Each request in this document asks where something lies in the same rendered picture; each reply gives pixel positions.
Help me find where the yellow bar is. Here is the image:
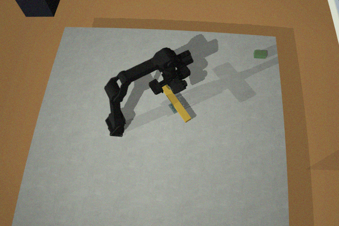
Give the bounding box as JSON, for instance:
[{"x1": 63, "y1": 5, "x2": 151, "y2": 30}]
[{"x1": 162, "y1": 85, "x2": 191, "y2": 123}]

